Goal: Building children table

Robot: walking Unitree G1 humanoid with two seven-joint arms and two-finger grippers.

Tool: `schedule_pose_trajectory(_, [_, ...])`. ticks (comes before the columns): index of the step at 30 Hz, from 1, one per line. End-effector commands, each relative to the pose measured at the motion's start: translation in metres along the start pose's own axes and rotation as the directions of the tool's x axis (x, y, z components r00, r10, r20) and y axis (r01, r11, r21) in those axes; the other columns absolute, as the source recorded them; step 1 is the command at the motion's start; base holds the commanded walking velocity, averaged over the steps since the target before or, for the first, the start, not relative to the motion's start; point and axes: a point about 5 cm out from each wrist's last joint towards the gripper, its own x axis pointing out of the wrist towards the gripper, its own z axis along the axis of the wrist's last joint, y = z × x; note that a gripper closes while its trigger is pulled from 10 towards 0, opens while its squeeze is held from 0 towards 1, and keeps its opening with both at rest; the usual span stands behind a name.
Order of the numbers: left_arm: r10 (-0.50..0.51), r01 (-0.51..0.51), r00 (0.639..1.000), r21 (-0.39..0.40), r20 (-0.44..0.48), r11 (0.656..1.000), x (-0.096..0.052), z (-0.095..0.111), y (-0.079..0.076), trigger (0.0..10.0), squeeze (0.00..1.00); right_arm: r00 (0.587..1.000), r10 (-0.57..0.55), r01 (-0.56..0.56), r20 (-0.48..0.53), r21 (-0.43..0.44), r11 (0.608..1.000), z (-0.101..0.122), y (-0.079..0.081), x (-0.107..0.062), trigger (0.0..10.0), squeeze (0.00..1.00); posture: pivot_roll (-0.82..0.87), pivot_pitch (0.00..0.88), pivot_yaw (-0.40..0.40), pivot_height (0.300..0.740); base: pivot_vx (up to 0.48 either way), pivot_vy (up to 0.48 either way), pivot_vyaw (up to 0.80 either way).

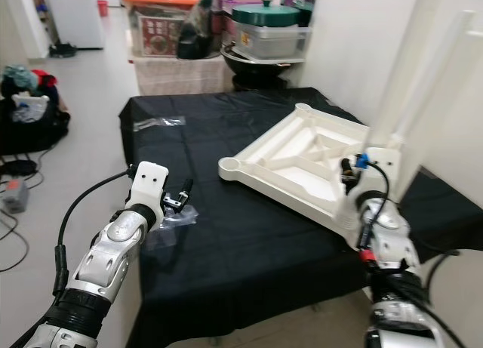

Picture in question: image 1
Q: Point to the small red bin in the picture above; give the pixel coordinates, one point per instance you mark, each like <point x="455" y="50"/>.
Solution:
<point x="102" y="8"/>

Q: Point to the green pot with lid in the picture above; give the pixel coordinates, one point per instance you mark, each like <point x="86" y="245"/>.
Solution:
<point x="266" y="14"/>

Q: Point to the glossy black bag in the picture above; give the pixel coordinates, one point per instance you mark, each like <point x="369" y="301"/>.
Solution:
<point x="200" y="35"/>

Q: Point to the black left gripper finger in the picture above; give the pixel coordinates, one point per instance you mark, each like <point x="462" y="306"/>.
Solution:
<point x="186" y="189"/>

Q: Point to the clear tape patch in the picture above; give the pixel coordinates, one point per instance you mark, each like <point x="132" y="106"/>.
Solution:
<point x="173" y="227"/>
<point x="158" y="123"/>

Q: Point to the white cabinet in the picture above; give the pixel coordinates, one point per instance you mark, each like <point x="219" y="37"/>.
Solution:
<point x="75" y="16"/>

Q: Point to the white plastic table leg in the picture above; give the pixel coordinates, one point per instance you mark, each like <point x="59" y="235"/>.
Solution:
<point x="404" y="69"/>
<point x="441" y="76"/>

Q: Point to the black floor stand base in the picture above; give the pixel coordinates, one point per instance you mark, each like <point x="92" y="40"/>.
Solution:
<point x="63" y="50"/>

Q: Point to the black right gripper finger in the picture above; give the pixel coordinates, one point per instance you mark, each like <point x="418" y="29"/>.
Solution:
<point x="347" y="170"/>

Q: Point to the grey electronic box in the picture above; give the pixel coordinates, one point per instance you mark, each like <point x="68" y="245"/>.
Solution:
<point x="16" y="195"/>

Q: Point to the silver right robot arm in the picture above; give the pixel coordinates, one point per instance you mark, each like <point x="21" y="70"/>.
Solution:
<point x="389" y="235"/>

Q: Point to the black tablecloth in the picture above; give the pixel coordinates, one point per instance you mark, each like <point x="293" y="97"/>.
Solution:
<point x="234" y="235"/>

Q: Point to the black fabric bag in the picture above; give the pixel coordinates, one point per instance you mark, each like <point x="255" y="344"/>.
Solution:
<point x="38" y="133"/>

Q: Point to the red cloth item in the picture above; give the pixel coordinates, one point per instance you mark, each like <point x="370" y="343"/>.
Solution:
<point x="47" y="80"/>

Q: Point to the white plastic table top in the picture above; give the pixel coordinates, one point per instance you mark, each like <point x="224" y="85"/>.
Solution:
<point x="302" y="140"/>

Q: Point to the beige cloth covered bench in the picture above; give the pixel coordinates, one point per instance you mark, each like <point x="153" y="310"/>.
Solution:
<point x="181" y="76"/>

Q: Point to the white crumpled plastic bag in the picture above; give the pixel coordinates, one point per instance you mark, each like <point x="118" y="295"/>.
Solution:
<point x="32" y="108"/>

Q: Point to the orange lidded storage box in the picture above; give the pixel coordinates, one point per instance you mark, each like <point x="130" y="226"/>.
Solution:
<point x="158" y="35"/>

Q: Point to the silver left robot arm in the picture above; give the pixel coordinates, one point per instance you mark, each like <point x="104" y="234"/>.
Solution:
<point x="121" y="250"/>

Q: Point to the black wok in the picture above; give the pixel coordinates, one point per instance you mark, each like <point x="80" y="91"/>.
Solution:
<point x="260" y="72"/>

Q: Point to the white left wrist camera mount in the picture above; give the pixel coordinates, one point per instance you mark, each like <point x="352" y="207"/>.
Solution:
<point x="149" y="180"/>

